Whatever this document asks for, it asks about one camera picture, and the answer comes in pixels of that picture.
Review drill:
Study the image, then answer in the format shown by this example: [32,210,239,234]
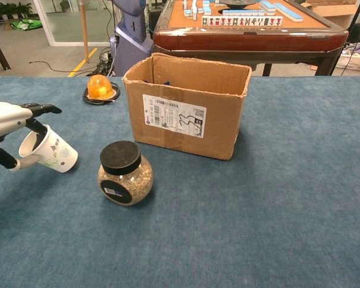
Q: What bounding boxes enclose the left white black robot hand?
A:
[0,100,62,172]

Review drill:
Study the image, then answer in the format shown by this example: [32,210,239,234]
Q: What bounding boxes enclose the white paper cup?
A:
[18,124,79,173]

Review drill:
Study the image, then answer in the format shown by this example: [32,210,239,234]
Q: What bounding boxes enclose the glass jar with black lid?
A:
[97,140,154,207]

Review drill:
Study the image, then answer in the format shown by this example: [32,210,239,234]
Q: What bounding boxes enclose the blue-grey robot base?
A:
[109,0,155,77]

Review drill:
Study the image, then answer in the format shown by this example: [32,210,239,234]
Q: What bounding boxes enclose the open cardboard box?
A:
[121,52,253,161]

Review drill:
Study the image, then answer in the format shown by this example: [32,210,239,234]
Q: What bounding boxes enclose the flat brown cardboard carton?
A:
[305,0,359,29]

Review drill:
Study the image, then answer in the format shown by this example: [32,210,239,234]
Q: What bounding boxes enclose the green bag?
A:
[10,18,43,31]

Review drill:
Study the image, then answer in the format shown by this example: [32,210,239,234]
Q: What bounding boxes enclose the white framed glass partition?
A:
[32,0,115,47]

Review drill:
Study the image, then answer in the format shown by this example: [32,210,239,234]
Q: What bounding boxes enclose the orange dome lamp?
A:
[86,74,113,100]

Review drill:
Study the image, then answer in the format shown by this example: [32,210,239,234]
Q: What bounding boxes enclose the green potted plants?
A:
[0,2,34,19]

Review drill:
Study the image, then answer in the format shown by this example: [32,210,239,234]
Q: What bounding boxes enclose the light wooden pole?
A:
[79,0,90,63]

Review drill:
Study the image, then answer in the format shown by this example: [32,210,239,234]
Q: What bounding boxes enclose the scattered blue mahjong tiles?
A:
[182,0,212,19]

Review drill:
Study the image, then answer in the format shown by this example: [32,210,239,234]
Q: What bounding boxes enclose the brown mahjong table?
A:
[152,0,349,76]

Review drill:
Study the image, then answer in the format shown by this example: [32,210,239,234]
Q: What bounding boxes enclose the face-up mahjong tile row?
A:
[201,15,284,28]

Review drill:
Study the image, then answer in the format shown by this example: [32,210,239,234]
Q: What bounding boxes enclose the black mahjong table centre dish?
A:
[218,0,260,9]

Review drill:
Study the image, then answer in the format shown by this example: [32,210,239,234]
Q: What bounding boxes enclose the blue felt table mat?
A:
[0,75,360,288]

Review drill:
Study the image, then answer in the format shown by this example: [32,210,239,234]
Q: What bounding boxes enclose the white plastic basket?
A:
[335,44,360,73]

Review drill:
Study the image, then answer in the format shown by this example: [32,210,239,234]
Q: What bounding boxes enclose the black coiled cable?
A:
[82,81,121,106]

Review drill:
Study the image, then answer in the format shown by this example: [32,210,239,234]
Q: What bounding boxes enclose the tangle of black cables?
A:
[91,49,118,77]

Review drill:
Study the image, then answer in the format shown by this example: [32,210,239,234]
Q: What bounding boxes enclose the short blue mahjong tile wall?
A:
[222,9,266,17]

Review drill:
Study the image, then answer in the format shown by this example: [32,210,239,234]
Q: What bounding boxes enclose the long blue mahjong tile wall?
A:
[259,0,304,22]

